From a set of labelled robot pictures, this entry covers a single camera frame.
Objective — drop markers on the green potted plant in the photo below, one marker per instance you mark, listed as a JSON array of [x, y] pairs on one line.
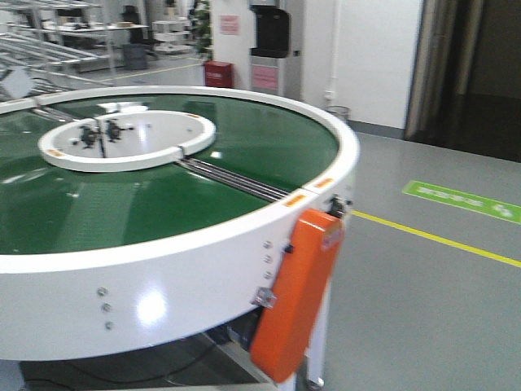
[[200, 17]]

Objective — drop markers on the wire mesh waste bin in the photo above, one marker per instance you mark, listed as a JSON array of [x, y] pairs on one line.
[[341, 112]]

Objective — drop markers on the roller rack frame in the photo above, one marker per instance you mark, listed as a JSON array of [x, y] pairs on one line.
[[50, 46]]

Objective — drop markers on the round green conveyor table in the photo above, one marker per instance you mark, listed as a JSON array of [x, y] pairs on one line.
[[95, 264]]

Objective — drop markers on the orange motor cover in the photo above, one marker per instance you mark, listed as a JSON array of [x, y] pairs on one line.
[[284, 331]]

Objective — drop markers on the black water dispenser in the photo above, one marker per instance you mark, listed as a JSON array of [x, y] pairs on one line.
[[272, 32]]

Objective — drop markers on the red fire extinguisher box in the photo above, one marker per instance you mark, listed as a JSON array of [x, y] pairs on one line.
[[218, 74]]

